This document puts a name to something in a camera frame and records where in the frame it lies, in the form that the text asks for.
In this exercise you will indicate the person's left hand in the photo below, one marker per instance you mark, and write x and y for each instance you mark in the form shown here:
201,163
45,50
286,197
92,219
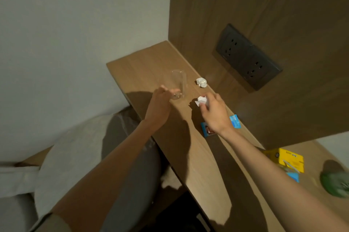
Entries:
159,109

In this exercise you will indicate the person's right hand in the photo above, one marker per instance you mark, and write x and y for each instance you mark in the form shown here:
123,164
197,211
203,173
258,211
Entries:
215,114

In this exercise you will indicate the white tissue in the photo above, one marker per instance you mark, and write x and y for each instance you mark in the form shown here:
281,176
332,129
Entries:
201,100
201,82

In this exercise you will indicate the blue snack wrapper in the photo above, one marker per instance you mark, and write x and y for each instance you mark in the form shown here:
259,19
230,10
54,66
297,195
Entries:
235,121

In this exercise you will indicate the clear drinking cup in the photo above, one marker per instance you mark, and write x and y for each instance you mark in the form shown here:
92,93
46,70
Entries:
175,80

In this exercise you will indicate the yellow juice carton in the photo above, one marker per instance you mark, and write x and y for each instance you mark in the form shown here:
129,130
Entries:
289,158

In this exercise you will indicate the small blue red wrapper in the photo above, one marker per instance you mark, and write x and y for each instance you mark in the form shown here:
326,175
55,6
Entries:
293,177

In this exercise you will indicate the person's right forearm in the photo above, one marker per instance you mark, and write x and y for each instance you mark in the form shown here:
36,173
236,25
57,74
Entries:
272,180

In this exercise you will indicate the person's left forearm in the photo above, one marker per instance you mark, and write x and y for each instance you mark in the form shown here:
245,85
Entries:
109,174

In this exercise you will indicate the wooden built-in desk unit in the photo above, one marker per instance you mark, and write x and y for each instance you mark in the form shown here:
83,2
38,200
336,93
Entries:
141,71

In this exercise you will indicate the green plastic drink bottle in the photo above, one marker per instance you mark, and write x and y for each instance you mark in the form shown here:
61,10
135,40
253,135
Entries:
335,185

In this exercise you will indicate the white shirt sleeve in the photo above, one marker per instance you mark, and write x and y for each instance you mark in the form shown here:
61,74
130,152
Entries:
51,225

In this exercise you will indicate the white sheer curtain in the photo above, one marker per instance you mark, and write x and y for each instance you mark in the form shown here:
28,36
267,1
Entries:
16,180

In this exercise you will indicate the black wall socket panel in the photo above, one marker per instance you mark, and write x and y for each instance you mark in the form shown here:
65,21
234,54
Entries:
248,57

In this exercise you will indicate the wooden wall panel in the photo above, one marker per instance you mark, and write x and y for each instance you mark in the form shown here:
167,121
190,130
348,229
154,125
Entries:
245,0

